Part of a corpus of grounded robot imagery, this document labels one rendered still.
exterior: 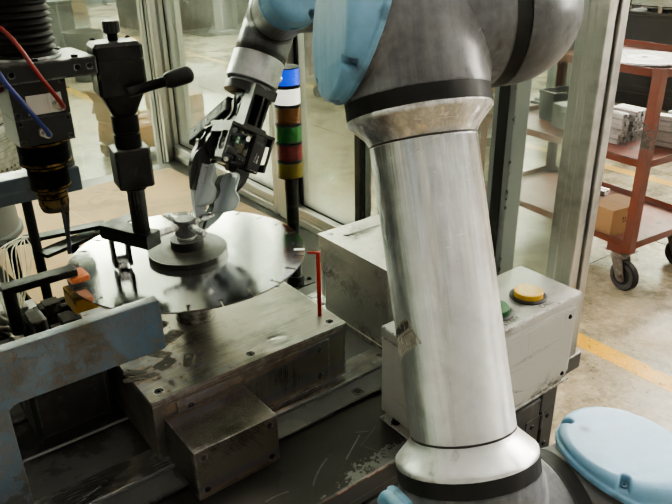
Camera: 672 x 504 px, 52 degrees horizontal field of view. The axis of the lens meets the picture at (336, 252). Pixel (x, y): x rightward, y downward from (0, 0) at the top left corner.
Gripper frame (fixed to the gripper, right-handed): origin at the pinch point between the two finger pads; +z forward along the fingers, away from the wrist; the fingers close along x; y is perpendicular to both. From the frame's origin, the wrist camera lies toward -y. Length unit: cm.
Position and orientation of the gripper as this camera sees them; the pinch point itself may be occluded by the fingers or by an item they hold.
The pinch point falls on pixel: (202, 219)
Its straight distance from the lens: 101.6
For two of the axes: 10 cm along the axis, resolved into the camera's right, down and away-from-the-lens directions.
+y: 5.7, 1.6, -8.0
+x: 7.7, 2.5, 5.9
